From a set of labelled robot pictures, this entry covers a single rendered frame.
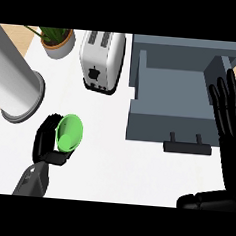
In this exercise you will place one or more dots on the grey open drawer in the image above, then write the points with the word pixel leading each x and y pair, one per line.
pixel 176 101

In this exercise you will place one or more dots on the white toaster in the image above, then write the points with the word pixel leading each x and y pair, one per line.
pixel 101 60

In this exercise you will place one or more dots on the grey drawer cabinet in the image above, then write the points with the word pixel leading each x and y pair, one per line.
pixel 189 50

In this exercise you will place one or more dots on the large white cylinder appliance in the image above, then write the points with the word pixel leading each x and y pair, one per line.
pixel 14 81

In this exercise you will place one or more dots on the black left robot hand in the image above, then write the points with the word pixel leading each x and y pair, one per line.
pixel 43 140

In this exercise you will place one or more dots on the green cup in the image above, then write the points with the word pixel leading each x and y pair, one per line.
pixel 69 133

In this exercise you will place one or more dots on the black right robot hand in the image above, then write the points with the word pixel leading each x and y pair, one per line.
pixel 230 139

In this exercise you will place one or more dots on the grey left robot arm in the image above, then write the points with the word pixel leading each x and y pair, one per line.
pixel 32 180

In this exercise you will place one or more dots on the potted green plant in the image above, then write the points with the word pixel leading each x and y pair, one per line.
pixel 57 40

